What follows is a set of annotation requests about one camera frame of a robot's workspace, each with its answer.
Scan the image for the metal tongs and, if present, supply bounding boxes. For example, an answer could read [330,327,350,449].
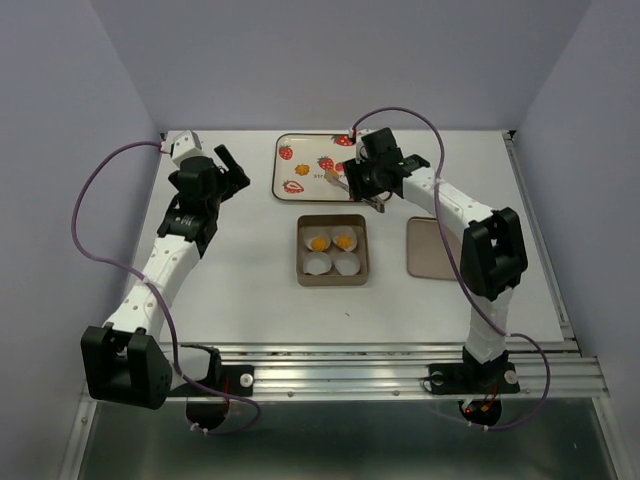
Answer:
[324,177,385,213]

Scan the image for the orange cookie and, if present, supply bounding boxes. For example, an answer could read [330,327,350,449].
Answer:
[332,234,357,252]
[324,170,339,181]
[309,236,330,252]
[295,164,310,176]

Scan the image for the brown tin lid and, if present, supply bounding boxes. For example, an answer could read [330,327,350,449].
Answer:
[406,217,456,281]

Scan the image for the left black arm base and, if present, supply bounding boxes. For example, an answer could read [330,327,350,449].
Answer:
[180,344,255,397]

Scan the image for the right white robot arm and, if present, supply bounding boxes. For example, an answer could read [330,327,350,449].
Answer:
[344,128,528,390]

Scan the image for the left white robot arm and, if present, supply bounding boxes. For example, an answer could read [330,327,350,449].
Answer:
[76,134,250,409]

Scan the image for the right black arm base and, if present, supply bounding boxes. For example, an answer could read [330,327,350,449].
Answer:
[423,348,520,396]

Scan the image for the strawberry print tray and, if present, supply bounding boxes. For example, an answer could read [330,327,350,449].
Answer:
[271,133,356,203]

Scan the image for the brown square tin box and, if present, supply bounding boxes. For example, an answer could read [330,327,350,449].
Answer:
[295,214,370,287]

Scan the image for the white paper cup back-right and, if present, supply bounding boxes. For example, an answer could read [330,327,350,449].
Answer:
[331,225,357,252]

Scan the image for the white paper cup back-left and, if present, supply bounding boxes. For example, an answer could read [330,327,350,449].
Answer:
[303,227,332,252]

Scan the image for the white paper cup front-right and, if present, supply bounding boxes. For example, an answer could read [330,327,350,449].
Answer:
[333,251,361,276]

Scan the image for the white paper cup front-left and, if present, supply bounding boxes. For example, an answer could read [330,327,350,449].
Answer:
[302,251,332,276]

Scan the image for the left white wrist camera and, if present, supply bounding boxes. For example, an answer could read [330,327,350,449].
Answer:
[170,130,204,167]

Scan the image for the aluminium mounting rail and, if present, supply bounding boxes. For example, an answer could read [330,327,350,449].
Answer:
[82,342,611,401]

